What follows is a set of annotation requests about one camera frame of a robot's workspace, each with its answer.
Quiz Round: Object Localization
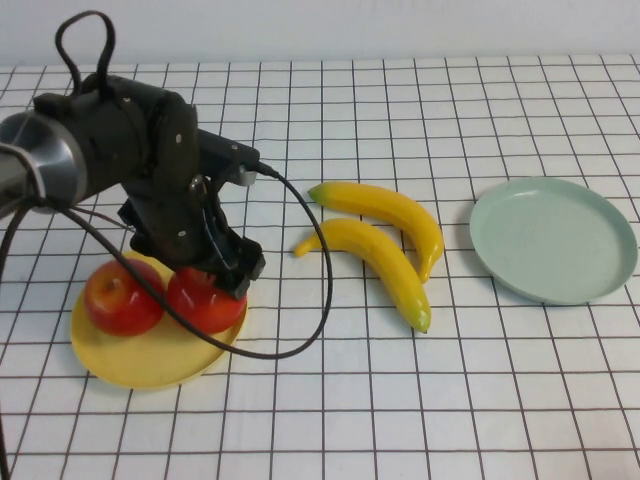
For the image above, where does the yellow round plastic plate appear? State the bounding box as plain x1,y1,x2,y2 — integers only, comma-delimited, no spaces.
69,249,250,391

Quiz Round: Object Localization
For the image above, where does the white cable tie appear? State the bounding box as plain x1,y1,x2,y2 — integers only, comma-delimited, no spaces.
0,142,49,206

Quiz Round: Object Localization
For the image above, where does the white grid-pattern tablecloth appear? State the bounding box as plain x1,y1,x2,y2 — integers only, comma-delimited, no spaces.
0,53,640,480

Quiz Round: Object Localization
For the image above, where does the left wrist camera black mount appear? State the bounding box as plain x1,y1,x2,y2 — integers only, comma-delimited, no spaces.
197,127,261,187

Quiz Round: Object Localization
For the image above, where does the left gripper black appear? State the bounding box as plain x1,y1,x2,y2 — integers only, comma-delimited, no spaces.
117,89,266,301

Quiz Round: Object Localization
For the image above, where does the yellow banana with thin stem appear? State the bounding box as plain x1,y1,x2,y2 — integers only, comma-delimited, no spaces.
293,217,432,334

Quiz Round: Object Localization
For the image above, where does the long black camera cable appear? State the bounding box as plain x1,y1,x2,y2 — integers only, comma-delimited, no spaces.
0,162,335,480

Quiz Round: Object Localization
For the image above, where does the deep red apple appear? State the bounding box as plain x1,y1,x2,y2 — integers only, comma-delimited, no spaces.
166,266,249,335

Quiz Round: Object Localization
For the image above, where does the pale green round plate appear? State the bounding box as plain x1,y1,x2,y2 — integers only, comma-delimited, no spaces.
468,176,639,306

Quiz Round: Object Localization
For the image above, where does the red apple with orange top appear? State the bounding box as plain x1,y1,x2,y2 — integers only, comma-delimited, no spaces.
83,259,166,337

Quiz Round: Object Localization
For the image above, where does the short black looped cable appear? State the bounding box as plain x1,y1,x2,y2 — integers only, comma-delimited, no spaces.
54,12,119,96

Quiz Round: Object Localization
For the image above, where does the yellow banana with green end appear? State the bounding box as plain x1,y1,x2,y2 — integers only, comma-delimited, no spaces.
307,181,445,285

